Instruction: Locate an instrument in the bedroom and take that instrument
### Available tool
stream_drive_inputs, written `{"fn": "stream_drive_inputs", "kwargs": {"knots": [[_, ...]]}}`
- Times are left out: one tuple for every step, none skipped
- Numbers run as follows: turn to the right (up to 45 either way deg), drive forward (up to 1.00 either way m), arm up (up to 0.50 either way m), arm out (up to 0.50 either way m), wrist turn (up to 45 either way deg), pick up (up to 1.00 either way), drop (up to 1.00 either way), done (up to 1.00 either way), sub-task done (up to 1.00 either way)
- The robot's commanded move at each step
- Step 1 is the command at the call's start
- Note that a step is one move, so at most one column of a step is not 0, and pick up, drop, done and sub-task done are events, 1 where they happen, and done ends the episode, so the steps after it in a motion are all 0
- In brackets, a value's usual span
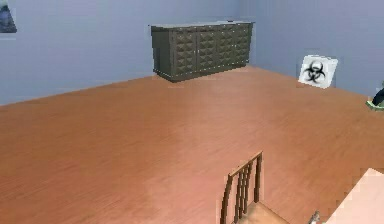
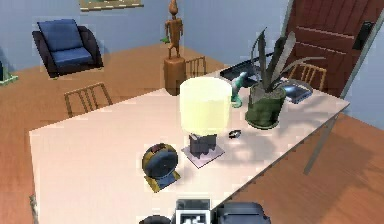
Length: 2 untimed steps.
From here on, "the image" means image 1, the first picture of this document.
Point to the dark grey sideboard cabinet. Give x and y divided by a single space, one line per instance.
203 50

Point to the brown wooden chair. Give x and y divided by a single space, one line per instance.
245 193

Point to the white bin with black symbol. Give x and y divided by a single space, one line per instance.
316 71

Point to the small grey object on table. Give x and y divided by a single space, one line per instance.
314 218

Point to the green and black floor object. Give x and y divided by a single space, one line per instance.
377 100

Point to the framed wall picture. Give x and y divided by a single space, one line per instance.
6 20

